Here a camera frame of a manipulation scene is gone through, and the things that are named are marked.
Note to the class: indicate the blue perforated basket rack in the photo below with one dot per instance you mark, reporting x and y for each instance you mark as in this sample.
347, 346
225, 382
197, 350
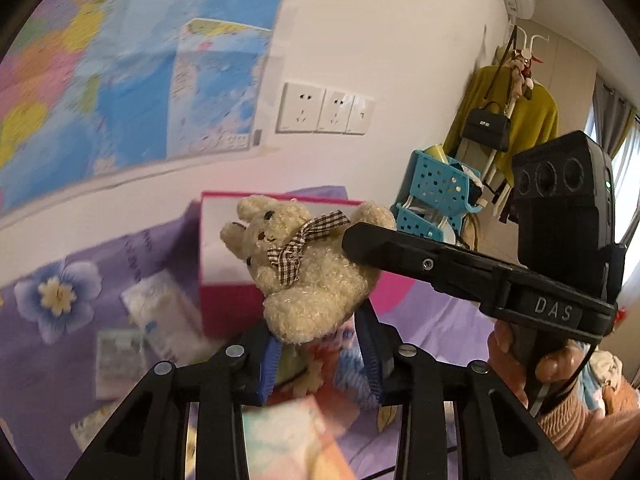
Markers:
437, 185

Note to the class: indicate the grey curtain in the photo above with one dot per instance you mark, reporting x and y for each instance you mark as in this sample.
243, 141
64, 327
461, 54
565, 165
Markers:
607, 115

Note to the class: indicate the yellow coat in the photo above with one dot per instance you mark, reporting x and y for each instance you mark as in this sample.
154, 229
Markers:
537, 120

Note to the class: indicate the silver green packet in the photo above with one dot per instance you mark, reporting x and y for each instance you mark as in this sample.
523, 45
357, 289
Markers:
120, 365

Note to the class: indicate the white wall socket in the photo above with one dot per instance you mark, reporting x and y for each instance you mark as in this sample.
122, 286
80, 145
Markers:
300, 107
336, 112

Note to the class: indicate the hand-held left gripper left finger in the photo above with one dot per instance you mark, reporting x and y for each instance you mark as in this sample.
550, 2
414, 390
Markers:
269, 366

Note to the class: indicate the cotton swab packet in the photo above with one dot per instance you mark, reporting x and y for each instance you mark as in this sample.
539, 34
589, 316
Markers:
160, 310

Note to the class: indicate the beige teddy bear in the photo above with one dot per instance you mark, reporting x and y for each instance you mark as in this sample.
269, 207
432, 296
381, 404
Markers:
310, 280

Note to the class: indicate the white wall switch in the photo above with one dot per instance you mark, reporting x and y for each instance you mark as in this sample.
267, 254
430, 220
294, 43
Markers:
361, 116

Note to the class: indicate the person's right forearm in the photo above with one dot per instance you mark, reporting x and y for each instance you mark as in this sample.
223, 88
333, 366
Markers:
590, 435

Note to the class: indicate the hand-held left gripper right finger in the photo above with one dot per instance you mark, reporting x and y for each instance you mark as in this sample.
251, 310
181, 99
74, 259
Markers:
371, 360

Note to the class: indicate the person's right hand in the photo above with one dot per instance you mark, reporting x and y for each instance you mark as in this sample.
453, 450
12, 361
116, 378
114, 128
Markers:
502, 355

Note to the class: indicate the purple floral bedsheet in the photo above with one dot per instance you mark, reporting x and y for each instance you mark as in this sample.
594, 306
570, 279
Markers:
50, 360

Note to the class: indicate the colourful wall map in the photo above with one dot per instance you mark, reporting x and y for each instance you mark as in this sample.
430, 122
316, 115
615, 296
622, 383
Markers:
125, 85

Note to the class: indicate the black handbag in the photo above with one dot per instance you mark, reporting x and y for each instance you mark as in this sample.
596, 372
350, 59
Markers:
485, 132

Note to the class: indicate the pink cardboard box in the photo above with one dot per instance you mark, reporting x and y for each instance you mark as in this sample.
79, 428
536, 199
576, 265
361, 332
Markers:
225, 310

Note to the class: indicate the small hanging doll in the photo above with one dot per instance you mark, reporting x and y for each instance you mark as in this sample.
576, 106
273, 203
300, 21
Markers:
520, 72

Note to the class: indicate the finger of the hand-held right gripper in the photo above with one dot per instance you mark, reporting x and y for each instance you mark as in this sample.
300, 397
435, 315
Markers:
425, 262

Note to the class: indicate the white coat rack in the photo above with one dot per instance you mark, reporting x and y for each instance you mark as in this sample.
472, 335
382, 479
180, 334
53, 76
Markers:
532, 42

